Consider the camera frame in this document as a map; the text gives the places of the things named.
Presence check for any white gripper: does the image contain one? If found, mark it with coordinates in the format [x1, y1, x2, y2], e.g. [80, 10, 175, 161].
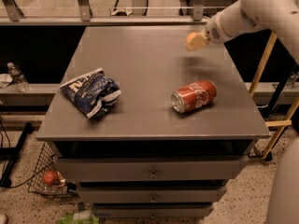
[185, 11, 232, 51]

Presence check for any orange fruit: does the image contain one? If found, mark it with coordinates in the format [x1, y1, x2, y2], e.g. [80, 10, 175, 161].
[186, 32, 198, 42]

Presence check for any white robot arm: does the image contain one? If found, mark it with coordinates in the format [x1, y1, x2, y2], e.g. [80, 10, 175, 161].
[186, 0, 299, 224]

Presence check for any red coke can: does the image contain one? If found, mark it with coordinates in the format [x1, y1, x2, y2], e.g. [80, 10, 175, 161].
[171, 80, 217, 113]

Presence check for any blue chip bag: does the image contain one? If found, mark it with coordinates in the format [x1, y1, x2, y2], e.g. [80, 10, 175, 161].
[59, 68, 121, 119]

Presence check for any grey drawer cabinet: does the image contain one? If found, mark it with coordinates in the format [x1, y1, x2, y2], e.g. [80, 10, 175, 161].
[37, 26, 269, 208]

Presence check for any top grey drawer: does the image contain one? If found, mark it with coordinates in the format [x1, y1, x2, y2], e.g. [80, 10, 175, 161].
[55, 156, 249, 182]

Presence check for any grey drawer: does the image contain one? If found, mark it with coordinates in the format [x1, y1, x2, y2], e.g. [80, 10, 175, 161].
[55, 156, 249, 182]
[92, 204, 213, 218]
[78, 185, 227, 203]

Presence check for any bottom grey drawer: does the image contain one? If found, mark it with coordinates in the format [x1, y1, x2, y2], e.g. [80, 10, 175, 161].
[92, 204, 213, 218]

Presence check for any middle grey drawer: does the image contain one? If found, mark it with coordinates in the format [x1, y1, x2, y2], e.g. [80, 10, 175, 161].
[78, 185, 227, 203]

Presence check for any clear water bottle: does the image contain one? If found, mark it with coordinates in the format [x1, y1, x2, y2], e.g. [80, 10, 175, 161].
[7, 63, 30, 92]

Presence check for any white crumpled cloth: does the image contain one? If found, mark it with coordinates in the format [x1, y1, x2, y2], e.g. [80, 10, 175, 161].
[0, 74, 12, 88]

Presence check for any red apple in basket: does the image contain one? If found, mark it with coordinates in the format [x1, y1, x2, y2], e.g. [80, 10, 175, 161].
[42, 171, 59, 185]

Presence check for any green white packet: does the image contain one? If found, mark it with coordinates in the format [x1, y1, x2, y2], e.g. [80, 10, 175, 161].
[57, 210, 99, 224]

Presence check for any black stand base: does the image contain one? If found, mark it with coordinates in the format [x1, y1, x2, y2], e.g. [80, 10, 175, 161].
[0, 122, 33, 188]

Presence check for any black wire basket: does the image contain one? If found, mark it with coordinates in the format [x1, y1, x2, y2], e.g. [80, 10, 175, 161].
[28, 143, 78, 201]

